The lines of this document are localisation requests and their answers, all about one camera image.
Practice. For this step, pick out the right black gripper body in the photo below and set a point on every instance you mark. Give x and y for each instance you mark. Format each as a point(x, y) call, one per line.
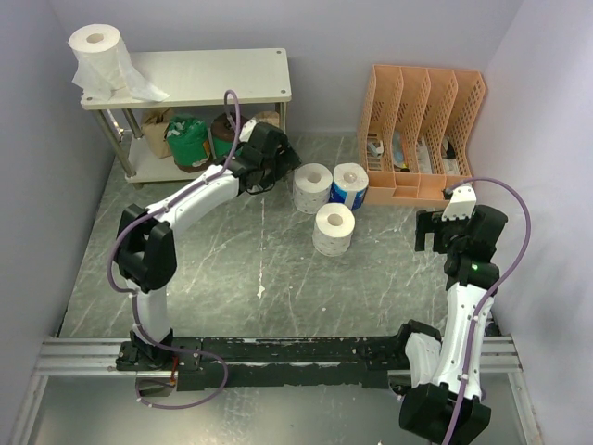
point(446, 230)

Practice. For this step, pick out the orange file organizer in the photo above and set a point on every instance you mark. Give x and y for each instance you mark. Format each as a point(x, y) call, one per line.
point(414, 130)

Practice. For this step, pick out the brown-green paper roll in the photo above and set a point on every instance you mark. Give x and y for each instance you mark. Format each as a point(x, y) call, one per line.
point(222, 136)

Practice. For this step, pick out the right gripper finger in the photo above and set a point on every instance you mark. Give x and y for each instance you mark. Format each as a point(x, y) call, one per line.
point(420, 238)
point(425, 218)

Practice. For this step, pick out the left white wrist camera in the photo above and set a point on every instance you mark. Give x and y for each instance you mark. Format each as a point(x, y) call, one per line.
point(247, 130)

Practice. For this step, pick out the white two-tier shelf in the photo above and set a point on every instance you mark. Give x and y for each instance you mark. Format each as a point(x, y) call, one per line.
point(192, 79)

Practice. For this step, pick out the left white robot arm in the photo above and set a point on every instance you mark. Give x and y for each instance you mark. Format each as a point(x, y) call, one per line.
point(145, 250)

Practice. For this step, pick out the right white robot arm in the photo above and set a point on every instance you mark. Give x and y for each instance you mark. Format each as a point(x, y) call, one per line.
point(444, 403)

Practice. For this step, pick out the aluminium frame rail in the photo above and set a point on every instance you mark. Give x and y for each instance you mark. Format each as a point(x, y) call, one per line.
point(79, 357)

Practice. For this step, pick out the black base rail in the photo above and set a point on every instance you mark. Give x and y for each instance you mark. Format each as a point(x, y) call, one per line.
point(368, 362)

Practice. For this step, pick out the kraft-wrapped paper roll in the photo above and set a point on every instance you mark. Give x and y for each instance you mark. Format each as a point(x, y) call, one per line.
point(270, 117)
point(154, 126)

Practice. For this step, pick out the white paper roll front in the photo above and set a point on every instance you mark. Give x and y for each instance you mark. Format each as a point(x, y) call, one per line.
point(333, 228)

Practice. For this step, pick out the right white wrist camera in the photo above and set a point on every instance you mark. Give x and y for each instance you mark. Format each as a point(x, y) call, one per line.
point(461, 204)

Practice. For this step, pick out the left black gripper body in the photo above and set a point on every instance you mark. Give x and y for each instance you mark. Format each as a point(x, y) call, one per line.
point(277, 168)

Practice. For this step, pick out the green torn-wrapped paper roll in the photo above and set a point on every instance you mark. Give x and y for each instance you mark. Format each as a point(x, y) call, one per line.
point(187, 137)

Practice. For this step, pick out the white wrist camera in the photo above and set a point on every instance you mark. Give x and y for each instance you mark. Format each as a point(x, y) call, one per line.
point(461, 204)
point(247, 130)

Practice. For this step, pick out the blue-wrapped white paper roll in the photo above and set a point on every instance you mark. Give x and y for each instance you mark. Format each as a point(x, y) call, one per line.
point(350, 183)

